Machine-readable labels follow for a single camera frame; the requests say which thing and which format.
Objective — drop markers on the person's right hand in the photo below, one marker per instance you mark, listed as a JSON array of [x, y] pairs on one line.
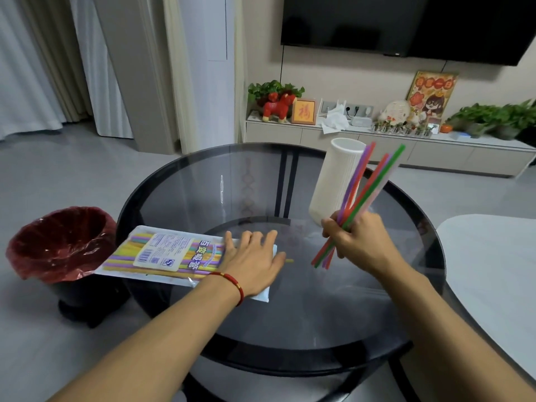
[[368, 246]]

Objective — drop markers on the white standing air conditioner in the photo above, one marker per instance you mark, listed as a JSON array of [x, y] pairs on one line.
[[209, 71]]

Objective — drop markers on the person's left little finger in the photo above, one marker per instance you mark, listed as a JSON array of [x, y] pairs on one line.
[[228, 244]]

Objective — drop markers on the person's right thumb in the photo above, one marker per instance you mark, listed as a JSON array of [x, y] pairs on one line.
[[333, 225]]

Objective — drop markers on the person's left thumb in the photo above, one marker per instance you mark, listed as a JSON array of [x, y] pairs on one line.
[[279, 260]]

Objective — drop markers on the beige curtain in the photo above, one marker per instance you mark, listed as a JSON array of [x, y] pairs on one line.
[[54, 58]]

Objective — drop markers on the small gold framed picture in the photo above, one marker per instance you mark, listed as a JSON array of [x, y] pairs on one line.
[[304, 112]]

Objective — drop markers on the cartoon poster board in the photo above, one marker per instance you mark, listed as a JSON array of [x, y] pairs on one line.
[[433, 96]]

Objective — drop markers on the grey wall socket strip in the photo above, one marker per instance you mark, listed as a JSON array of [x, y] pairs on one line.
[[360, 108]]

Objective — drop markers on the person's left forearm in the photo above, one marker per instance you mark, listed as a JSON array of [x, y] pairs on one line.
[[167, 343]]

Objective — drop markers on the red drinking straw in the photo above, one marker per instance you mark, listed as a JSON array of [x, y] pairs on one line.
[[368, 184]]

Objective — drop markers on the white rounded table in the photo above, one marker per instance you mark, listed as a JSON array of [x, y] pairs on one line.
[[494, 280]]

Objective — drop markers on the person's right forearm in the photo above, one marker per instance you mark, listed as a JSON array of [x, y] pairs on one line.
[[452, 330]]

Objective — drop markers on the white round ornament plate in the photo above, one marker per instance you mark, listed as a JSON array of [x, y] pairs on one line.
[[395, 112]]

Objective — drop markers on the black bin with red bag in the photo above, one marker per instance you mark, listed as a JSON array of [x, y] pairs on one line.
[[63, 255]]

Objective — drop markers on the white ribbed vase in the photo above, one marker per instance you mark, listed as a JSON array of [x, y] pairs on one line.
[[335, 179]]

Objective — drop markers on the row of small figurines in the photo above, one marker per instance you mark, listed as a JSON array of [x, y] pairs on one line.
[[402, 128]]

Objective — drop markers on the person's left middle finger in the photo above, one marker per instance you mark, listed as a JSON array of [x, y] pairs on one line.
[[257, 240]]

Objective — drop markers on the long white media cabinet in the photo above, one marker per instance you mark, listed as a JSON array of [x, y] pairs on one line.
[[439, 152]]

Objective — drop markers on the red horse plush toy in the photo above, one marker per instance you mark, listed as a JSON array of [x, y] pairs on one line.
[[278, 107]]

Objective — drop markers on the small orange fruit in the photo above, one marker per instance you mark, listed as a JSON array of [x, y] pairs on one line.
[[446, 128]]

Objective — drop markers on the wide green potted plant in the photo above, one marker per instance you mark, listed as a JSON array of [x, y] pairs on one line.
[[498, 119]]

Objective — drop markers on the small white box device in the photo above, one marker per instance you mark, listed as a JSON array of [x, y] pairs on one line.
[[361, 122]]

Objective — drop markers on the white plastic bag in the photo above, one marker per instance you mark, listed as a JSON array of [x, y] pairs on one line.
[[335, 119]]

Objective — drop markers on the purple drinking straw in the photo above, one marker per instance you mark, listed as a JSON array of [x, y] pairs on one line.
[[356, 184]]

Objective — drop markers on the clear packet of colourful straws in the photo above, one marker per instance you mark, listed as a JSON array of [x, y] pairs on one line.
[[167, 255]]

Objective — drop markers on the black wall television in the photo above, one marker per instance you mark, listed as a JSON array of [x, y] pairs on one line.
[[402, 25]]

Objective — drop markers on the round black glass table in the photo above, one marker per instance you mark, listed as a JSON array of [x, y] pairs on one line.
[[259, 192]]

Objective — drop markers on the green drinking straw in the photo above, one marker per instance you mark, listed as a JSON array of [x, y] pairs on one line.
[[379, 179]]

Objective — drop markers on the pink drinking straw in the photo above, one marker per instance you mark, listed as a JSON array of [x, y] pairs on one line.
[[383, 184]]

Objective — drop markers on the white sheer curtain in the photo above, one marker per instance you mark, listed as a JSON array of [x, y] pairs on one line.
[[25, 79]]

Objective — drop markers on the person's left hand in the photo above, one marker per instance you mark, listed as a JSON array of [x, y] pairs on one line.
[[251, 265]]

